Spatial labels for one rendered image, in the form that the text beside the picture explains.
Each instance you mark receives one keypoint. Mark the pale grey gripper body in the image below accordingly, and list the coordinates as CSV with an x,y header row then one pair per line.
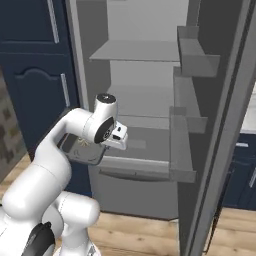
x,y
118,144

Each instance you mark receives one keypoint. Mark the dark clear tupperware container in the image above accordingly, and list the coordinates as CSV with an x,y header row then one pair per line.
x,y
78,154

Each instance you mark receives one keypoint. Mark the navy plain cupboard door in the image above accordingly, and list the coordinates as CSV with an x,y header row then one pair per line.
x,y
23,23

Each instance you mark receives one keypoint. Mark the grey fridge shelf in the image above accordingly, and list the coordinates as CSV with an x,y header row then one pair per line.
x,y
140,51

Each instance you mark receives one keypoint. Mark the grey fridge door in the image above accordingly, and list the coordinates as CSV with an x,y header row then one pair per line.
x,y
216,100

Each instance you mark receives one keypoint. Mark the navy base cupboard run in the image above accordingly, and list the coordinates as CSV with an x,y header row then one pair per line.
x,y
241,173

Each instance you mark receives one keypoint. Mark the pale dumpling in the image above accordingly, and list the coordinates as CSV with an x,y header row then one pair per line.
x,y
82,142

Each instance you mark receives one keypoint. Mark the grey open fridge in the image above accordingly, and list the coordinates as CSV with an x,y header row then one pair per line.
x,y
146,100

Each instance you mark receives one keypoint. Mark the grey fridge bottom drawer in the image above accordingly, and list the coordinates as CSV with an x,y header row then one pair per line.
x,y
133,196

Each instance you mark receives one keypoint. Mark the navy arched cupboard door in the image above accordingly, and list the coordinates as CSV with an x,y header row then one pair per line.
x,y
36,100

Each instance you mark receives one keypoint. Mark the grey fridge door bin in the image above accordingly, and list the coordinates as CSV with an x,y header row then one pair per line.
x,y
188,106
196,60
181,150

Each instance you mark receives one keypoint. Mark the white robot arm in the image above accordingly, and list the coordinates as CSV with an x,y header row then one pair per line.
x,y
50,160

